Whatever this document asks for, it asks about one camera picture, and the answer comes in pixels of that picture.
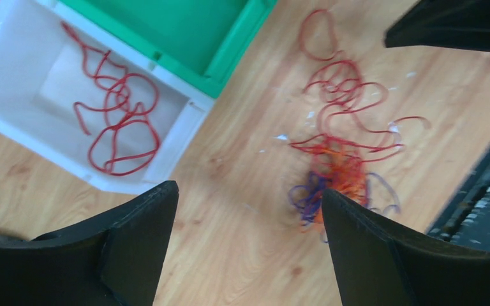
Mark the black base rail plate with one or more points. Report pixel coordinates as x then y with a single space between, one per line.
465 220

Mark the white plastic bin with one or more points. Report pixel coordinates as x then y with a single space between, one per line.
49 105

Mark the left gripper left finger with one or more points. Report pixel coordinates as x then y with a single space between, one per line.
113 258

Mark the green plastic bin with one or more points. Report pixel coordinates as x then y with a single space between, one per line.
199 41

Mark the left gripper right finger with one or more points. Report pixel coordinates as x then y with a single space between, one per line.
378 261

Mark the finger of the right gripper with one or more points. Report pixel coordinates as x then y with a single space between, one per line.
463 25

